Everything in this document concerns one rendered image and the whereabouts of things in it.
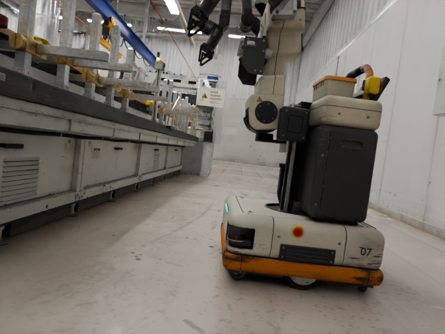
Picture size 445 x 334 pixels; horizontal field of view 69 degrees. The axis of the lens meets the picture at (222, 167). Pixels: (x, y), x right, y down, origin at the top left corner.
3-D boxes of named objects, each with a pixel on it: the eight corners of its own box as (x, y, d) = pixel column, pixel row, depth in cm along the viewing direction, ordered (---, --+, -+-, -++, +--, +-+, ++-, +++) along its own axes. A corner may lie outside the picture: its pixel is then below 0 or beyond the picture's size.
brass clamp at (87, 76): (104, 87, 169) (104, 77, 169) (92, 81, 156) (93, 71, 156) (92, 85, 169) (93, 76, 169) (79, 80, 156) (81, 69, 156)
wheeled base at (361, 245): (330, 246, 196) (335, 205, 195) (385, 293, 133) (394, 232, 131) (218, 233, 194) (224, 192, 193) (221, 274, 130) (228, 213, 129)
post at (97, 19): (92, 112, 163) (102, 15, 160) (89, 111, 159) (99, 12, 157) (85, 112, 163) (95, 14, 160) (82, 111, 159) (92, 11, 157)
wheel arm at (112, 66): (132, 75, 140) (133, 65, 140) (129, 73, 136) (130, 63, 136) (34, 63, 142) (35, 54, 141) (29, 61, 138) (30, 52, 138)
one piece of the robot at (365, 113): (322, 224, 190) (343, 81, 186) (366, 254, 136) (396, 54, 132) (266, 217, 190) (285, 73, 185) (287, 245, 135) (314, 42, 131)
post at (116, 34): (112, 111, 188) (121, 26, 185) (110, 110, 184) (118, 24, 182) (106, 110, 188) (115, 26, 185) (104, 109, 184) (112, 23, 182)
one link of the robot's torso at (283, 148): (290, 153, 168) (296, 105, 167) (305, 154, 140) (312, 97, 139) (239, 147, 168) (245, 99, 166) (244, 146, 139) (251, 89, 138)
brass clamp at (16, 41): (48, 60, 119) (49, 46, 119) (24, 49, 106) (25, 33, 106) (32, 58, 120) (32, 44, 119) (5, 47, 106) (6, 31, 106)
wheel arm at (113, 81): (147, 91, 165) (148, 82, 165) (146, 89, 162) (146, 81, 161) (64, 81, 167) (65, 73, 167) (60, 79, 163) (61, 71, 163)
